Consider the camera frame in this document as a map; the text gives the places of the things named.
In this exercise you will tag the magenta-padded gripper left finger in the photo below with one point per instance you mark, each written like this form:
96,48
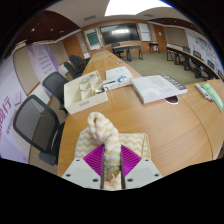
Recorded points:
86,171

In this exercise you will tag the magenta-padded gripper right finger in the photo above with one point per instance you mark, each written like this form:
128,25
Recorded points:
138,171

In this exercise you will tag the cream zigzag towel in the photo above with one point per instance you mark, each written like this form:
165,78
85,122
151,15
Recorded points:
101,128

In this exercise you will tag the white open cardboard box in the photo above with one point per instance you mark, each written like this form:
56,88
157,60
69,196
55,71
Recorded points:
85,103

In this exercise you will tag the black mesh office chair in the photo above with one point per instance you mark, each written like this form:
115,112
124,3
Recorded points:
33,123
55,83

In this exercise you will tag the thick white book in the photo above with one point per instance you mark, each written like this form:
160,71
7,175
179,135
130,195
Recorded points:
156,88

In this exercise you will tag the small white and blue box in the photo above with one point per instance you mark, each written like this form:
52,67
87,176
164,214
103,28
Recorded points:
115,83

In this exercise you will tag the white printed paper sheet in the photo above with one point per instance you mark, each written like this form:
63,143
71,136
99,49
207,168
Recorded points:
118,71

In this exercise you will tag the white pen box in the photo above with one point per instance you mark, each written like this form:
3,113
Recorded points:
202,90

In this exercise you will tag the row of black office chairs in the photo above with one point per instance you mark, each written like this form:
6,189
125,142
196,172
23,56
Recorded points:
76,65

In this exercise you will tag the green booklet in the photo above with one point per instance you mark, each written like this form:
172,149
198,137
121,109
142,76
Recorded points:
214,95

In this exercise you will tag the black-legged wooden desk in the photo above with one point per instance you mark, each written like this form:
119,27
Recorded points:
128,47

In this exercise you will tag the brown wooden door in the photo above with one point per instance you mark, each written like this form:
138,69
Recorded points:
71,46
159,33

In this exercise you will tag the row of desks with chairs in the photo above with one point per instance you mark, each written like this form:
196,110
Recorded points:
190,56

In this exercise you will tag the small wooden desk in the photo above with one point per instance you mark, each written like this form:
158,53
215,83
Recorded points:
154,44

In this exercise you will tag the large ceiling light panel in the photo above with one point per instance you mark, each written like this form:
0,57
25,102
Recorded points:
136,6

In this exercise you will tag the purple wall banner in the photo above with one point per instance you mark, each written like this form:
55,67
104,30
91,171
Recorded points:
43,61

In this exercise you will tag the green framed wall board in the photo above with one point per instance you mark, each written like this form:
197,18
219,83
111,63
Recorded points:
92,39

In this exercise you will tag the large black wall screen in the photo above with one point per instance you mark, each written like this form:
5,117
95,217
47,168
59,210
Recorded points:
120,33

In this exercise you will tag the white wall board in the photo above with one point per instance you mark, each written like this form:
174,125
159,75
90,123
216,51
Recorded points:
144,31

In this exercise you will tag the colourful wall posters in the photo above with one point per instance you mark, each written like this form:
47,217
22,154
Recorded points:
206,46

